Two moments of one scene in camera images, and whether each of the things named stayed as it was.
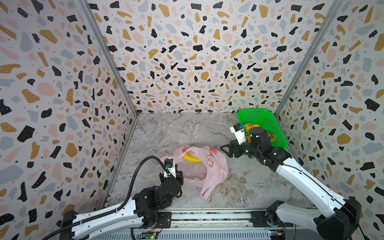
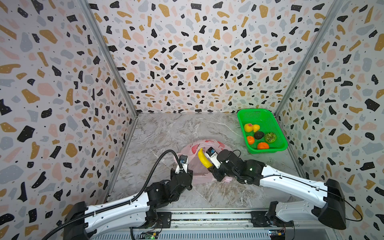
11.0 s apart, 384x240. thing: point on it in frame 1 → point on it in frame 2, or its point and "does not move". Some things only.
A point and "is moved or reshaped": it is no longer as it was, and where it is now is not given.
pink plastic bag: (202, 166) is moved or reshaped
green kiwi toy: (272, 136) does not move
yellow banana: (191, 158) → (204, 159)
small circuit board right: (275, 234) does not move
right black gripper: (236, 147) → (218, 172)
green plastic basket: (265, 119) does not move
